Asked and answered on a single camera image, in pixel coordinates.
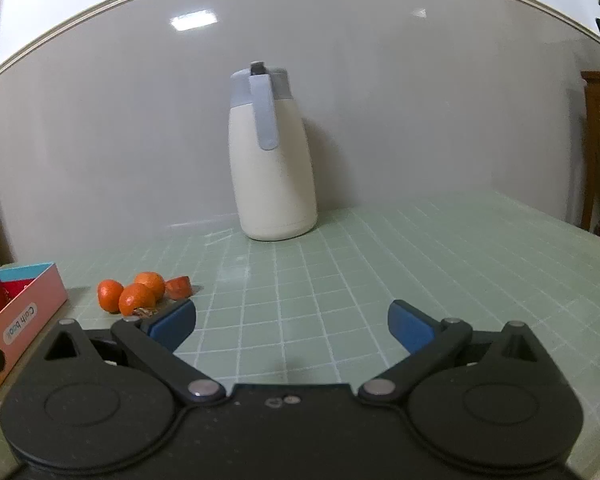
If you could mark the small red-orange fruit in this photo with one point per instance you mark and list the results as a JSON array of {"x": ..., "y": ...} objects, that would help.
[{"x": 179, "y": 286}]

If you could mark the orange tangerine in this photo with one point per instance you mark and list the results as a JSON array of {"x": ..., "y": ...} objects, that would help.
[
  {"x": 137, "y": 300},
  {"x": 151, "y": 281},
  {"x": 109, "y": 294}
]

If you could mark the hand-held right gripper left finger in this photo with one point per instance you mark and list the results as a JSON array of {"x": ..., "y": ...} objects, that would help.
[{"x": 172, "y": 325}]

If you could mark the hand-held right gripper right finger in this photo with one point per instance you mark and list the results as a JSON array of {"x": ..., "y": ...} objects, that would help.
[{"x": 410, "y": 327}]

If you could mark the cardboard box red inside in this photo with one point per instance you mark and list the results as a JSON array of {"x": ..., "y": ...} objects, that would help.
[{"x": 22, "y": 305}]

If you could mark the white thermos jug grey lid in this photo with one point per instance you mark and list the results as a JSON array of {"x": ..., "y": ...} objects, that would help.
[{"x": 275, "y": 185}]

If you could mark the dried brown peel scrap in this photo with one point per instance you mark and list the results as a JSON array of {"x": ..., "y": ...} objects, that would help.
[{"x": 144, "y": 312}]

